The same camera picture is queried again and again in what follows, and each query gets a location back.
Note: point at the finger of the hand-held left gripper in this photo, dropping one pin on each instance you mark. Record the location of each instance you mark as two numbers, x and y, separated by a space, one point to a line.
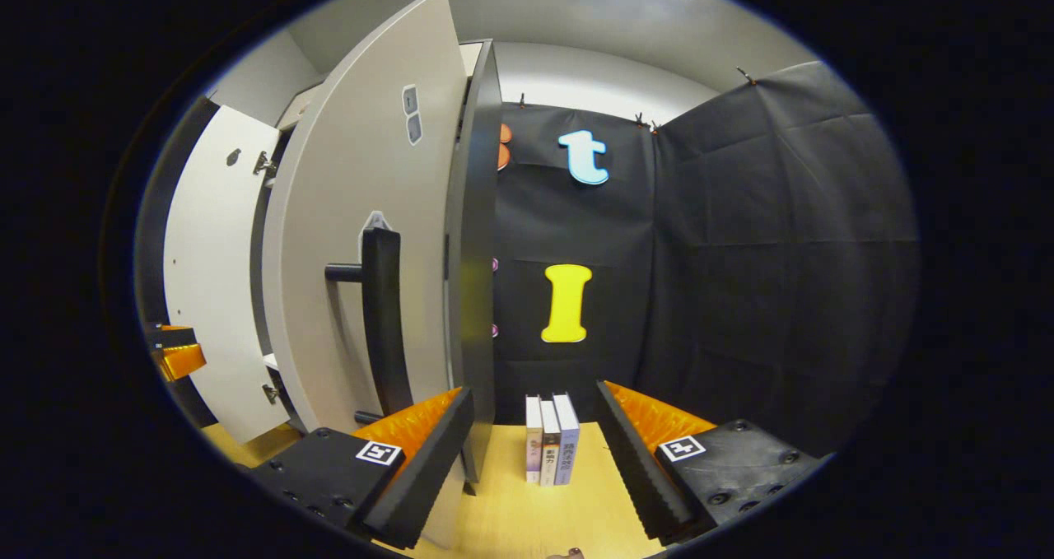
185 361

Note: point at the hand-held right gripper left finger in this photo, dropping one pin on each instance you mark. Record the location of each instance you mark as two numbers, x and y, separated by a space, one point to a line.
432 460

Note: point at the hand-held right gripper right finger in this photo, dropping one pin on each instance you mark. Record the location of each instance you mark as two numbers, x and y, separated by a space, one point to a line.
634 460

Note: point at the metal door hinge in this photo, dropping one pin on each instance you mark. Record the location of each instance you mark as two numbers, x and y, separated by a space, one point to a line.
263 164
270 393

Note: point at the pale blue book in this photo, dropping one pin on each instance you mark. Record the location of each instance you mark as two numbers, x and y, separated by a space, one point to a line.
568 440

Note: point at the pale pink book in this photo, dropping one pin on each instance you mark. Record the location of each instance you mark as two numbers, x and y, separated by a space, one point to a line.
533 440

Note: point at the black backdrop cloth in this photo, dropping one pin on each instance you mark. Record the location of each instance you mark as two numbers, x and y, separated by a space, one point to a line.
741 279

